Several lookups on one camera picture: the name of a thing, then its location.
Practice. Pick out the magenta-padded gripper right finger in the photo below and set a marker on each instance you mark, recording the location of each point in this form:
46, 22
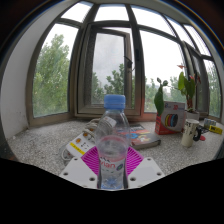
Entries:
145, 171

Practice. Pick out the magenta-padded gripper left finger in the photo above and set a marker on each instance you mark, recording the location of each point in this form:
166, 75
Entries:
78, 171

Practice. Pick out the clear blue-capped water bottle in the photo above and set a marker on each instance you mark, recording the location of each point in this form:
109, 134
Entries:
112, 146

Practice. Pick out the white power strip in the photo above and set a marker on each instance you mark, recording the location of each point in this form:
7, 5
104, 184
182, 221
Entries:
80, 145

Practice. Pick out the colourful book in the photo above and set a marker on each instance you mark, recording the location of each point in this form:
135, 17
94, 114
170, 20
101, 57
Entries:
145, 138

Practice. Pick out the white mug with black print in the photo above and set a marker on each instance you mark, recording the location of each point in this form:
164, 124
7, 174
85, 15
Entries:
189, 133

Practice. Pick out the red and white carton box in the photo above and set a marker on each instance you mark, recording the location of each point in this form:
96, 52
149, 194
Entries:
171, 118

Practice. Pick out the flat round red coaster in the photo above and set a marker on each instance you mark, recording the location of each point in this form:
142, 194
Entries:
202, 137

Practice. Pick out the black grid trivet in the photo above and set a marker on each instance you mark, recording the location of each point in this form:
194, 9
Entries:
203, 130

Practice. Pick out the blue-green small box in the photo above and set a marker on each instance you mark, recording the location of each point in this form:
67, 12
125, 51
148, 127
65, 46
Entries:
210, 122

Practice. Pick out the long yellow box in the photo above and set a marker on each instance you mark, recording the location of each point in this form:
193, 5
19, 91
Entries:
216, 129

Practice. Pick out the potted plant with red flowers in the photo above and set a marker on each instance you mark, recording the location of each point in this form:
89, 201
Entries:
188, 86

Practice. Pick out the brown-framed window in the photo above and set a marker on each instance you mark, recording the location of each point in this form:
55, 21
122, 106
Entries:
136, 66

